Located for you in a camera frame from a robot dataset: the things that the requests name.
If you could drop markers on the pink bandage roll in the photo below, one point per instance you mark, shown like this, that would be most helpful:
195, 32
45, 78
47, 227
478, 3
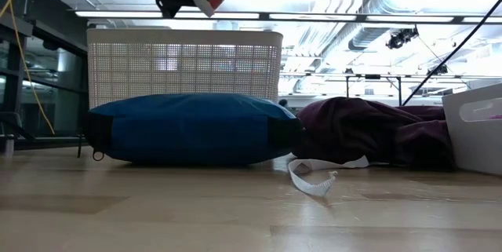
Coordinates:
496, 117

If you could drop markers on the overhead light bar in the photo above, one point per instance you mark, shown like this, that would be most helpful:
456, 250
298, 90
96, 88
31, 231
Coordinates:
117, 14

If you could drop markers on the white plastic laundry basket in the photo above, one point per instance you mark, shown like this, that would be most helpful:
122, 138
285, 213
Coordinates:
184, 67

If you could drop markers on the folding table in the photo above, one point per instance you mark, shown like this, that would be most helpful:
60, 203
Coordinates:
372, 76

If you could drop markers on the dark glass partition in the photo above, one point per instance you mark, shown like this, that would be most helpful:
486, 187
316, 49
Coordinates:
59, 67

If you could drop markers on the blue first aid bag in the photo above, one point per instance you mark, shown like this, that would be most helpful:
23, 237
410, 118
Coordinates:
196, 130

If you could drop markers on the purple cloth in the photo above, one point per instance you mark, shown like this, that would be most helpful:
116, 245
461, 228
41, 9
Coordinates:
353, 130

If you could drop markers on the white plastic bin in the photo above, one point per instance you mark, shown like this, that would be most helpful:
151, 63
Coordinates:
474, 146

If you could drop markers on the black overhead camera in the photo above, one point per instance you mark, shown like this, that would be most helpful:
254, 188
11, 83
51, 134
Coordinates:
400, 39

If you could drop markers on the black aluminium rig frame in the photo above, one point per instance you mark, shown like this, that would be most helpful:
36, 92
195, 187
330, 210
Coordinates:
47, 142

